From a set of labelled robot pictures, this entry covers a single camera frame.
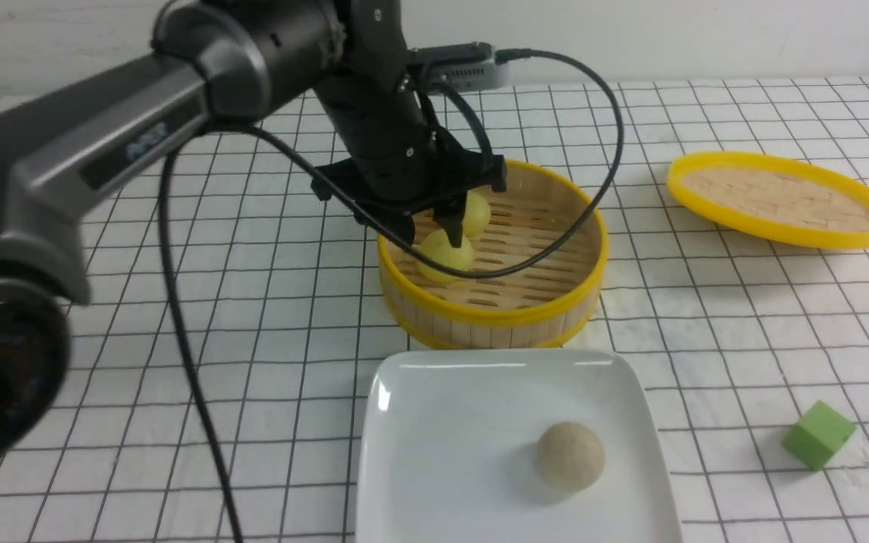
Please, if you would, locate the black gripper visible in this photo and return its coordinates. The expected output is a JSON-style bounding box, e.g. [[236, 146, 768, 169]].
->
[[310, 128, 508, 249]]

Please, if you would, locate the yellow steamed bun front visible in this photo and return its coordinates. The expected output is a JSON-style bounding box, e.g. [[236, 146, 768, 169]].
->
[[416, 229, 475, 283]]

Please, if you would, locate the yellow steamed bun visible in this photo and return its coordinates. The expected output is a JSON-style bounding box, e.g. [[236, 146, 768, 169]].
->
[[462, 190, 492, 238], [416, 229, 475, 283]]

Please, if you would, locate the beige steamed bun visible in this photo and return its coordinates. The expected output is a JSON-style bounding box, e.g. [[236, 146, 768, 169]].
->
[[535, 422, 606, 492]]

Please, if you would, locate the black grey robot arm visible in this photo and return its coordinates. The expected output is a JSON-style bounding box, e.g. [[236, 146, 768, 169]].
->
[[0, 1, 507, 458]]

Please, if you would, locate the white square plate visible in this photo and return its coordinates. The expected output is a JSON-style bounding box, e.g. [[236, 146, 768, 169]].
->
[[355, 348, 683, 542]]

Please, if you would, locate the yellow rimmed bamboo steamer basket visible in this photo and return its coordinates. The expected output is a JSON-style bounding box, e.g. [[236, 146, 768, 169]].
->
[[376, 159, 610, 348]]

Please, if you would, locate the white checkered tablecloth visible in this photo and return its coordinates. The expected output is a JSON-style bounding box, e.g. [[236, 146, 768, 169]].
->
[[0, 77, 869, 542]]

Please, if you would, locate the yellow rimmed bamboo steamer lid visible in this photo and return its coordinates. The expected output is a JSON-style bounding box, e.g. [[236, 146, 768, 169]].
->
[[666, 151, 869, 251]]

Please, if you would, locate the green foam cube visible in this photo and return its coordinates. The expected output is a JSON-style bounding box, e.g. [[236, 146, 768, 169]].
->
[[781, 401, 858, 472]]

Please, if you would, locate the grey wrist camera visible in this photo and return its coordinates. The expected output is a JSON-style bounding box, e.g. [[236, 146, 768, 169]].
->
[[407, 42, 511, 93]]

